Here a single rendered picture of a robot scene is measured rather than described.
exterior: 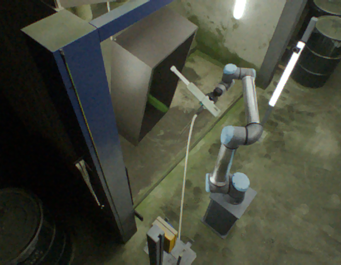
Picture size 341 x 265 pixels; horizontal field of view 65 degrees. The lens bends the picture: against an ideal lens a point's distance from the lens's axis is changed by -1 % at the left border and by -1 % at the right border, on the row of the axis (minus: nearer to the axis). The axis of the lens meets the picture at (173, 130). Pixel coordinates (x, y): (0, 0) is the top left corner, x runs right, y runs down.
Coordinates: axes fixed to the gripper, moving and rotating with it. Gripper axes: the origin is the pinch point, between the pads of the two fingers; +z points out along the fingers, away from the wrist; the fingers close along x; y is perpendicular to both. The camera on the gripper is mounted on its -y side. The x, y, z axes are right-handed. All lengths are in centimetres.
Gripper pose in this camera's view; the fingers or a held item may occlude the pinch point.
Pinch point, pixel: (204, 105)
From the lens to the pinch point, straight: 200.0
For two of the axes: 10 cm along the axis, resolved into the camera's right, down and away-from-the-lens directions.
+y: -3.2, 3.6, 8.8
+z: -6.4, 6.0, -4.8
